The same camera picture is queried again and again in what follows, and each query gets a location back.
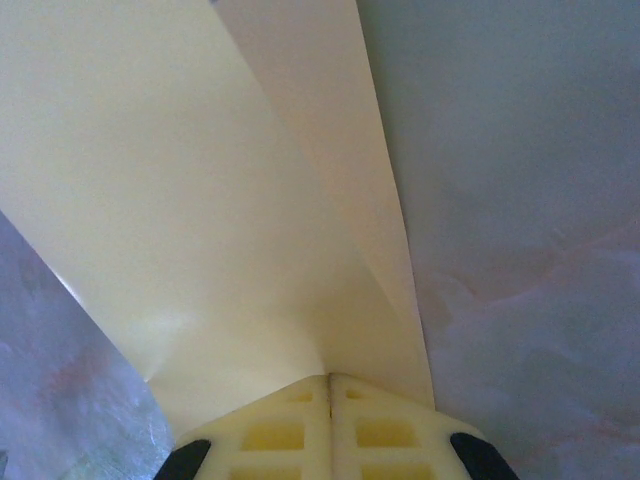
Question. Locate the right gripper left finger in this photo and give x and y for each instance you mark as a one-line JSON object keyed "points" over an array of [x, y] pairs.
{"points": [[280, 440]]}

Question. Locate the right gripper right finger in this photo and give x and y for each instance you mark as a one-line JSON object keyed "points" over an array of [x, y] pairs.
{"points": [[390, 440]]}

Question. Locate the yellow paper sheet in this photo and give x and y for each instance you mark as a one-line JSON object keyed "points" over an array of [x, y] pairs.
{"points": [[175, 175]]}

